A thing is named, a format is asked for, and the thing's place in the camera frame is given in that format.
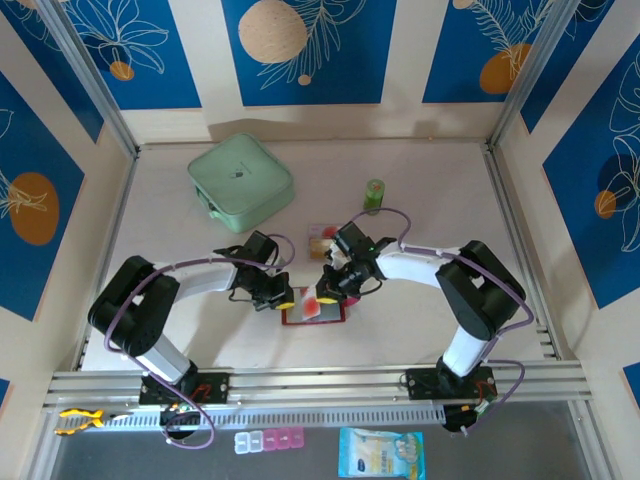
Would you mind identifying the white pink pill organizer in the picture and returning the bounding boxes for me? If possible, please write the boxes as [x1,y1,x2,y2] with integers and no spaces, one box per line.
[233,428,306,455]

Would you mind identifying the yellow black pliers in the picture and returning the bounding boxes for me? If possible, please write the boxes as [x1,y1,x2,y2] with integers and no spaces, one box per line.
[55,407,132,437]

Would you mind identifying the mint green zip pouch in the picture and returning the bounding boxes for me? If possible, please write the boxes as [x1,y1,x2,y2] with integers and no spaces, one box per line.
[187,132,296,235]

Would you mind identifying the small green bottle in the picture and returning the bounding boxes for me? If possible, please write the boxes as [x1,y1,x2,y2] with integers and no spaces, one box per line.
[363,178,385,215]

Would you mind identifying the blue snack bag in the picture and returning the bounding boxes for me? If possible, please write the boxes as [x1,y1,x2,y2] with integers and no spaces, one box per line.
[338,427,426,479]

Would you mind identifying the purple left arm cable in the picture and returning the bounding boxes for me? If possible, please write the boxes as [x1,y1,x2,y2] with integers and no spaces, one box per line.
[103,232,297,449]

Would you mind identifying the aluminium mounting rail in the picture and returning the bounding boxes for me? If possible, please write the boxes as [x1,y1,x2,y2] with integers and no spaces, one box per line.
[42,362,594,409]

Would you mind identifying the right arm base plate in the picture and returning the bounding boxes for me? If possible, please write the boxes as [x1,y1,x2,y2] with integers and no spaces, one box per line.
[405,367,496,401]

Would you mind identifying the slotted grey cable duct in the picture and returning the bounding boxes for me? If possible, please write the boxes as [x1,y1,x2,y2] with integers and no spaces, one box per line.
[52,405,446,434]

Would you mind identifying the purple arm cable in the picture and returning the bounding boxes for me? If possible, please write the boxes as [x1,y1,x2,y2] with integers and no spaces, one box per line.
[347,207,536,437]
[103,232,297,449]

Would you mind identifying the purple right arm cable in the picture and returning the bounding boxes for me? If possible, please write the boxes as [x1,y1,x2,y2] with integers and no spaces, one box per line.
[347,207,536,437]

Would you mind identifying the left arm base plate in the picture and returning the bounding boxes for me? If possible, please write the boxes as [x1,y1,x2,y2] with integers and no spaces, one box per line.
[138,372,231,406]

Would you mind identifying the aluminium frame post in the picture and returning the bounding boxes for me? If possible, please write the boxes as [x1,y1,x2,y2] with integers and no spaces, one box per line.
[35,0,142,160]
[485,0,577,154]

